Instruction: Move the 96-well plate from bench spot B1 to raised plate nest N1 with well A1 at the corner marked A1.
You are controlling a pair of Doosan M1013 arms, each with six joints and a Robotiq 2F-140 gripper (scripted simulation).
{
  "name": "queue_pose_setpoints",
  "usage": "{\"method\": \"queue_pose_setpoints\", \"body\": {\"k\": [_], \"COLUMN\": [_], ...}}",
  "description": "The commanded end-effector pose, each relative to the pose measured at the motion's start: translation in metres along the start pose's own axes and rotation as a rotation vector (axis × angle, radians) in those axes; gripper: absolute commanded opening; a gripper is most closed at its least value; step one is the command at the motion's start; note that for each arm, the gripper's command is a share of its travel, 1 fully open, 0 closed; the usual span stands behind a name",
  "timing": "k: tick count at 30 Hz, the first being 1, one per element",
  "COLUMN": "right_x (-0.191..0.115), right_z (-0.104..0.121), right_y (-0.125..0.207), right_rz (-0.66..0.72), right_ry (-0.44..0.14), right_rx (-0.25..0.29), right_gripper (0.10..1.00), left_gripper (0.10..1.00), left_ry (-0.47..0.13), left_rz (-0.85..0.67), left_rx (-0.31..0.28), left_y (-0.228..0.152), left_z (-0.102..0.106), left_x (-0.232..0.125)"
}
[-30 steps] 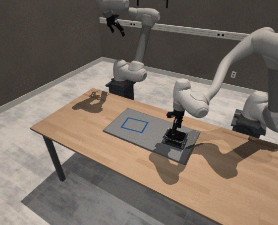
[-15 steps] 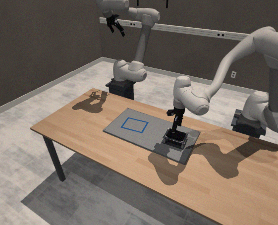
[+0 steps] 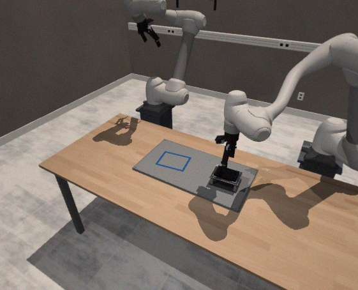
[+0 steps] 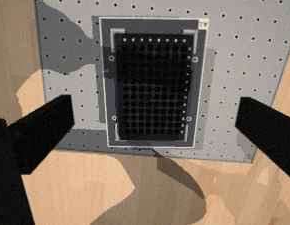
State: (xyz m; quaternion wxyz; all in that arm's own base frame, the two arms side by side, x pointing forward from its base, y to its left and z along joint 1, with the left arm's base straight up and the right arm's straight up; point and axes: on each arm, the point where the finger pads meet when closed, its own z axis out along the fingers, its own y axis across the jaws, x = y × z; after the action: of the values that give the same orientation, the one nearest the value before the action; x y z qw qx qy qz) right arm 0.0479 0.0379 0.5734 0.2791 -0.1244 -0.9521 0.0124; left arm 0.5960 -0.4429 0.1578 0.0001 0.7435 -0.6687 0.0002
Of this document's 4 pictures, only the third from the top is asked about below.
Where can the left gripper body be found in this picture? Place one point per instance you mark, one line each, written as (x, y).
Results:
(230, 138)

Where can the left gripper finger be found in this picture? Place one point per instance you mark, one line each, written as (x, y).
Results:
(233, 150)
(225, 158)

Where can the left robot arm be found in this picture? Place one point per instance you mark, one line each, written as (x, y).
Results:
(333, 138)

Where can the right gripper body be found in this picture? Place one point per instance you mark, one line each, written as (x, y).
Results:
(143, 25)

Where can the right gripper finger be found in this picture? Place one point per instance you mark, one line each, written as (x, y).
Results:
(141, 32)
(153, 35)

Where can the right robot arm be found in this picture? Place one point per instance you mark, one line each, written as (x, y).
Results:
(158, 94)

